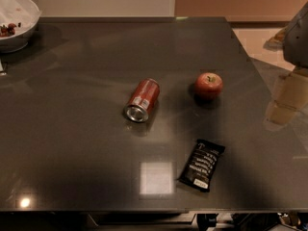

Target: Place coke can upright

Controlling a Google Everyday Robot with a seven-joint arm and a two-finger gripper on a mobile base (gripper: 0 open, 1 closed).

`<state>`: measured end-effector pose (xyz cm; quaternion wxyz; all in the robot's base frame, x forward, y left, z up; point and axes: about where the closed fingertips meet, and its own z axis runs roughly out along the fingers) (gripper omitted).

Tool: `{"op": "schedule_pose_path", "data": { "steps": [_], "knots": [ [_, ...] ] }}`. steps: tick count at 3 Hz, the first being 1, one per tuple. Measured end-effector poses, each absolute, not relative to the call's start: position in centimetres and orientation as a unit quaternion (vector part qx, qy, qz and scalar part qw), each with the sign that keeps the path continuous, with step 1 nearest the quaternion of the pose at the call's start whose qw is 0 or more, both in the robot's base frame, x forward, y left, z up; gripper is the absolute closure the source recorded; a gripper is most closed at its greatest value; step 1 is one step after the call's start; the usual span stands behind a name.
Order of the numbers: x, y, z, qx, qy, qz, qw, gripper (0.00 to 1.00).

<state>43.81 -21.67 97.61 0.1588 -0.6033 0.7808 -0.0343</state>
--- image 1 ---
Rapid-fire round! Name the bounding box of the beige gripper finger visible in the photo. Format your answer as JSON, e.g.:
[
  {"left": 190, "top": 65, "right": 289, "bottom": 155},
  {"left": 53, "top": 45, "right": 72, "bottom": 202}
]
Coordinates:
[
  {"left": 265, "top": 100, "right": 296, "bottom": 125},
  {"left": 272, "top": 68, "right": 308, "bottom": 110}
]

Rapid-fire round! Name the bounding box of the red coke can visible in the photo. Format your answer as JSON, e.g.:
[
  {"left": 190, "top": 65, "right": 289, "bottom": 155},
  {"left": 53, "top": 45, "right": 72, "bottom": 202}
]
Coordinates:
[{"left": 124, "top": 78, "right": 160, "bottom": 122}]

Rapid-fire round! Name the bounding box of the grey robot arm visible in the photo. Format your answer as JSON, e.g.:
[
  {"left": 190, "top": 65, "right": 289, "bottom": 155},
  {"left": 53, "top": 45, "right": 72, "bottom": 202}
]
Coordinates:
[{"left": 265, "top": 3, "right": 308, "bottom": 130}]

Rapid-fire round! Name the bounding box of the red apple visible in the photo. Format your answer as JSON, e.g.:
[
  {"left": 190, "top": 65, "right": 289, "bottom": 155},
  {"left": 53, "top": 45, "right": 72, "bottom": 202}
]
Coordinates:
[{"left": 194, "top": 72, "right": 223, "bottom": 100}]

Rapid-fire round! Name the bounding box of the black snack bar wrapper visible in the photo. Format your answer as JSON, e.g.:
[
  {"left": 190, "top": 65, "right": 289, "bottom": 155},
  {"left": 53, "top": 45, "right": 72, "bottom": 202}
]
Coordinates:
[{"left": 178, "top": 139, "right": 225, "bottom": 192}]

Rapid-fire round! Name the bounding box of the red fruit in bowl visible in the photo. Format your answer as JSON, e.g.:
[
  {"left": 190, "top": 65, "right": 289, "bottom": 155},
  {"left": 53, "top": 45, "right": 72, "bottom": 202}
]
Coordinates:
[{"left": 0, "top": 23, "right": 21, "bottom": 38}]

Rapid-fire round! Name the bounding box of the white bowl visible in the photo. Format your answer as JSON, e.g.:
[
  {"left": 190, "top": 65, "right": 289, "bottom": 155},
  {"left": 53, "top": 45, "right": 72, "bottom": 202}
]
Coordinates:
[{"left": 0, "top": 0, "right": 41, "bottom": 53}]

